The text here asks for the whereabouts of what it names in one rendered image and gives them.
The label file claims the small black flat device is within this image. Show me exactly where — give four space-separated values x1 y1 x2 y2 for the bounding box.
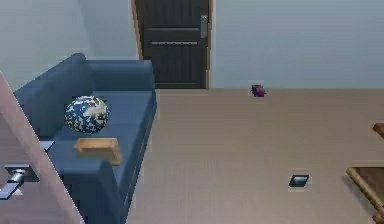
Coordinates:
288 174 310 188

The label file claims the blue sofa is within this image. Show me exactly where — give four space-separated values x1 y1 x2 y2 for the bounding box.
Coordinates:
13 52 158 224

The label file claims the dark panelled room door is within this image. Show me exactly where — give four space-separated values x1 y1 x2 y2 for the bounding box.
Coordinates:
134 0 211 90

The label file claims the silver lever door handle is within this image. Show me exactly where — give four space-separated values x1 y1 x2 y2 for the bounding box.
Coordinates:
0 164 40 201

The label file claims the tan open box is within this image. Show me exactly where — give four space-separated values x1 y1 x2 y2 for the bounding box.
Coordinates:
73 137 123 167

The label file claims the grey door handle plate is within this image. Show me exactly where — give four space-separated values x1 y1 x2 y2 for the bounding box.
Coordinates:
200 14 209 39

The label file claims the purple and red small object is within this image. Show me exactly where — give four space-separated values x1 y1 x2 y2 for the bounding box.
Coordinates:
251 84 267 98

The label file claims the pinkish brown room door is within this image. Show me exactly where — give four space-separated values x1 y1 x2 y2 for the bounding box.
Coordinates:
0 71 86 224

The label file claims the blue and white ball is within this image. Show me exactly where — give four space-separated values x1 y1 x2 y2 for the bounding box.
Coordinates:
64 95 110 134

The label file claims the brown wooden furniture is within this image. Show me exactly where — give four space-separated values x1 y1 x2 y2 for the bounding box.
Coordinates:
345 122 384 224

